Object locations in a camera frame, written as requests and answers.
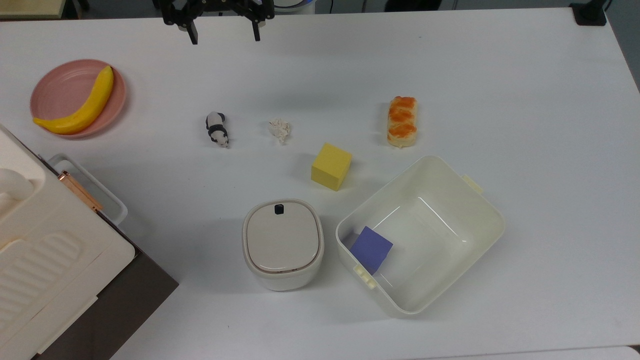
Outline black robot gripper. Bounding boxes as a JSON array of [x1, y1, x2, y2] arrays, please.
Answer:
[[152, 0, 276, 46]]

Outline orange glazed bread loaf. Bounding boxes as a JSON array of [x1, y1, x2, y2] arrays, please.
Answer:
[[387, 96, 418, 149]]

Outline cream plastic basket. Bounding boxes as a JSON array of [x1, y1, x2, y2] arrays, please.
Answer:
[[335, 155, 506, 318]]

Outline black white panda figurine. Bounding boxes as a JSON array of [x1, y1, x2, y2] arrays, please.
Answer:
[[205, 111, 231, 149]]

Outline crumpled white paper ball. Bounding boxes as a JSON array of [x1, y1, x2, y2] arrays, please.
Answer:
[[268, 118, 292, 145]]

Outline yellow banana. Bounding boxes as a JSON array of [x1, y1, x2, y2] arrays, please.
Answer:
[[33, 65, 115, 135]]

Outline pink plate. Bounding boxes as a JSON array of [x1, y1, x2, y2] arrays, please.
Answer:
[[29, 59, 127, 139]]

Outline yellow foam cube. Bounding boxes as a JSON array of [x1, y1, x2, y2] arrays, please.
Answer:
[[311, 143, 353, 192]]

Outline wooden side desk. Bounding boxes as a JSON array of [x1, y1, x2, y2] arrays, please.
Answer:
[[0, 0, 67, 20]]

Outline cream lidded trash can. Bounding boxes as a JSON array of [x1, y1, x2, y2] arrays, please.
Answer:
[[242, 198, 326, 292]]

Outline purple foam cube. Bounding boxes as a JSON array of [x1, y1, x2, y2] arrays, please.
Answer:
[[349, 226, 394, 276]]

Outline dark brown wooden box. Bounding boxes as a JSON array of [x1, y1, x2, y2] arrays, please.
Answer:
[[30, 150, 179, 360]]

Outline cream plastic appliance box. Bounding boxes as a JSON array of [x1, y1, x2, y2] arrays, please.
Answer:
[[0, 125, 137, 360]]

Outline black table clamp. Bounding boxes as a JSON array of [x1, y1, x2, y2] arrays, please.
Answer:
[[570, 0, 609, 26]]

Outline copper metal handle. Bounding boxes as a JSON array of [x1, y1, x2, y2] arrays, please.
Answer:
[[57, 170, 104, 213]]

